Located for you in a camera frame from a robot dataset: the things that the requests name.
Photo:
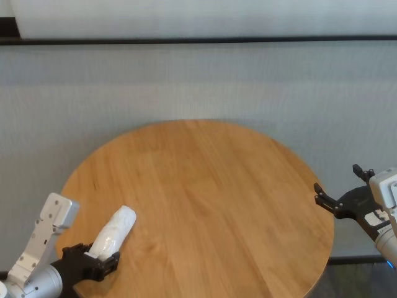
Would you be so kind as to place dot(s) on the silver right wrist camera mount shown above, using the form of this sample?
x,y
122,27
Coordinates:
x,y
384,189

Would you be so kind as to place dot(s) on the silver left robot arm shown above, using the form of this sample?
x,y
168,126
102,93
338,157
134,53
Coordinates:
x,y
40,279

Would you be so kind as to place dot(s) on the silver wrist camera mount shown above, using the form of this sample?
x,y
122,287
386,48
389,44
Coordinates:
x,y
59,211
384,189

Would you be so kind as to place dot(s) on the white plastic-wrapped sandbag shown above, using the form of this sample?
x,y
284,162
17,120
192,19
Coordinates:
x,y
116,229

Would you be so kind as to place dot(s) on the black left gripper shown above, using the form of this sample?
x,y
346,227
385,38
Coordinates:
x,y
80,268

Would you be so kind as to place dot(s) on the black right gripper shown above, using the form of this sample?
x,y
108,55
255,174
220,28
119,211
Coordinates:
x,y
356,206

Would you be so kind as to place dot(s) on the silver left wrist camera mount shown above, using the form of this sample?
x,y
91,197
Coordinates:
x,y
59,211

